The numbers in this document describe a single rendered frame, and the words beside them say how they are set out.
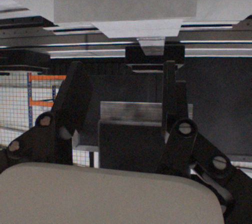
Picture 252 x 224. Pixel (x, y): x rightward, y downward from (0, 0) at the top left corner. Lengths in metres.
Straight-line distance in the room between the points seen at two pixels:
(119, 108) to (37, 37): 0.38
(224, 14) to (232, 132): 0.63
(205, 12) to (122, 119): 0.13
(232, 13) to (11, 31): 0.53
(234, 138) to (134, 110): 0.61
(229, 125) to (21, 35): 0.72
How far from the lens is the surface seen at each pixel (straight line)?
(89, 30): 0.24
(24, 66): 0.52
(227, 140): 0.78
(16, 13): 0.30
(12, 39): 0.59
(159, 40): 0.25
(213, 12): 0.18
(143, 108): 0.21
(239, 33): 0.48
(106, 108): 0.22
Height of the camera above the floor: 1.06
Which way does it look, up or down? 5 degrees up
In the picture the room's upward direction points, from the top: 179 degrees counter-clockwise
